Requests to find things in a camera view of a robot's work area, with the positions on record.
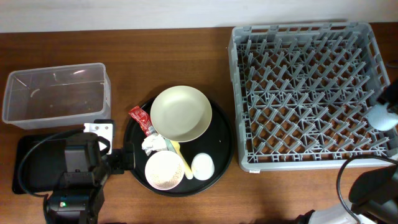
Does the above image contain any pink bowl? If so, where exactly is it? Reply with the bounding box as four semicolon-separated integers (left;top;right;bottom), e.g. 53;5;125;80
144;151;185;190

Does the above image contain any cream shallow bowl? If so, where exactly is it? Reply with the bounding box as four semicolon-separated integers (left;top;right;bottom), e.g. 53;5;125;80
150;85;213;142

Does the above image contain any white cup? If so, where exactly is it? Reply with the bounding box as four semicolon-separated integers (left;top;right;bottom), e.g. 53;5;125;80
191;153;215;180

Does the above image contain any light blue cup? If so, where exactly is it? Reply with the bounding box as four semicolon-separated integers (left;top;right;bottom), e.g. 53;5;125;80
367;103;398;131

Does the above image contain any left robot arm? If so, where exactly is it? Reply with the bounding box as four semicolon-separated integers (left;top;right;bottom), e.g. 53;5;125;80
17;128;134;224

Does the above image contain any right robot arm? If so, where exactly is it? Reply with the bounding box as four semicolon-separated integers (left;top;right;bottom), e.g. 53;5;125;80
294;81;397;224

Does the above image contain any grey dishwasher rack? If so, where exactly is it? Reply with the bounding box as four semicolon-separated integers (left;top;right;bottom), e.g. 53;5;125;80
228;22;397;173

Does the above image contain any crumpled white napkin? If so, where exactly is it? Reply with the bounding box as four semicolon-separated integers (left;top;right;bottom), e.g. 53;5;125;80
142;133;167;156

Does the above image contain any red sauce packet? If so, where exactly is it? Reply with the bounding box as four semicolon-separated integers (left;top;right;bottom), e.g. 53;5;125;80
129;106;155;136

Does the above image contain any light green plastic knife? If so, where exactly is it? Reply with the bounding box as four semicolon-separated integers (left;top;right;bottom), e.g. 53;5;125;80
165;139;176;153

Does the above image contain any yellow plastic knife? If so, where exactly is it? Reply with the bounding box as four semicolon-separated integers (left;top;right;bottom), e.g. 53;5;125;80
171;141;193;180

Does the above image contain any black rectangular tray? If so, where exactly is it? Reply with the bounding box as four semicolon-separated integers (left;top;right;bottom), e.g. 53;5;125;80
12;134;67;195

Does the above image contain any clear plastic bin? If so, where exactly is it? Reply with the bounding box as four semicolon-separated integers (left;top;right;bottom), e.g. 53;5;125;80
2;63;111;129

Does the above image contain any round black serving tray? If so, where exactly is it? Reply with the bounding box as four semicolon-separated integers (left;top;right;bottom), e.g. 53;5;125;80
123;100;236;197

